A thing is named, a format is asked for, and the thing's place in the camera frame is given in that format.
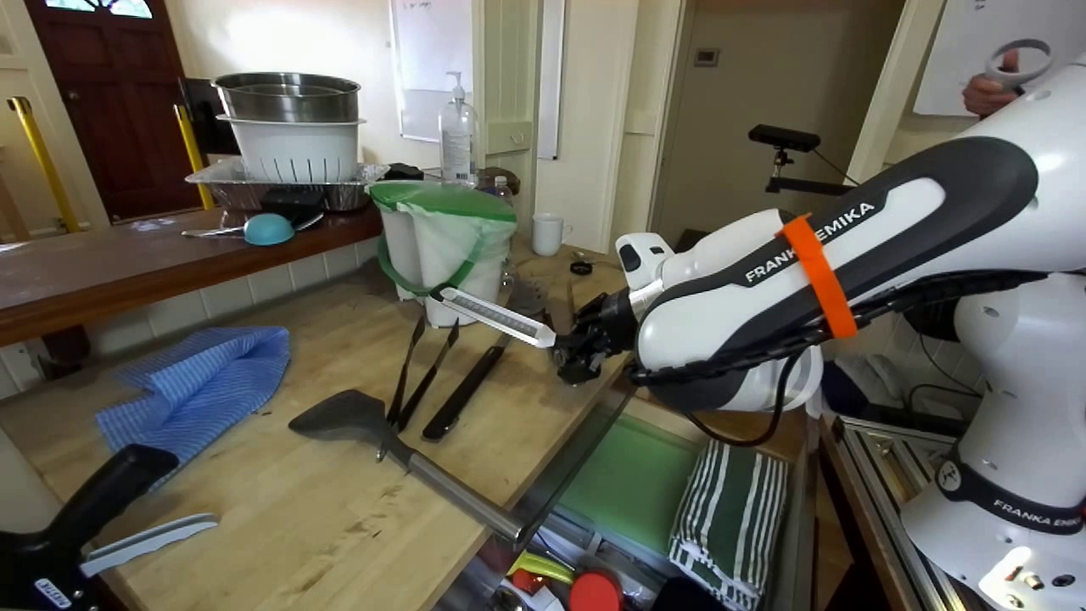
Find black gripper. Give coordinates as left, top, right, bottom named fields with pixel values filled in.
left=554, top=293, right=636, bottom=382

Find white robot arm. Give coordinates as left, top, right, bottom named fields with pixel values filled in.
left=555, top=61, right=1086, bottom=611

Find steel fronted kitchen drawer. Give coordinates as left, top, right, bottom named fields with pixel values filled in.
left=487, top=405, right=813, bottom=611

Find green plastic cutting board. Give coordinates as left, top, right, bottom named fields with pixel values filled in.
left=555, top=417, right=696, bottom=558

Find green lidded compost bin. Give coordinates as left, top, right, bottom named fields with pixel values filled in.
left=367, top=180, right=518, bottom=325

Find black tongs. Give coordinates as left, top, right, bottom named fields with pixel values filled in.
left=388, top=320, right=458, bottom=430

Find green striped dish towel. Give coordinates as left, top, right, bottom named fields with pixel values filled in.
left=669, top=440, right=788, bottom=611

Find yellow green utensil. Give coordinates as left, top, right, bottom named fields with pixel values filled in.
left=504, top=550, right=574, bottom=583

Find plastic water bottle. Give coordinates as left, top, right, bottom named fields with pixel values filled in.
left=438, top=70, right=475, bottom=182

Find black spatula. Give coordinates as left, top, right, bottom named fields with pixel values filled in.
left=288, top=389, right=524, bottom=544

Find steel pot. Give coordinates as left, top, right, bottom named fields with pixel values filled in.
left=213, top=70, right=358, bottom=123

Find blue cloth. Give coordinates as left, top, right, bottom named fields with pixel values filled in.
left=93, top=325, right=293, bottom=464

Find orange cable strap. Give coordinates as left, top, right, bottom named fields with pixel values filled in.
left=779, top=215, right=862, bottom=343

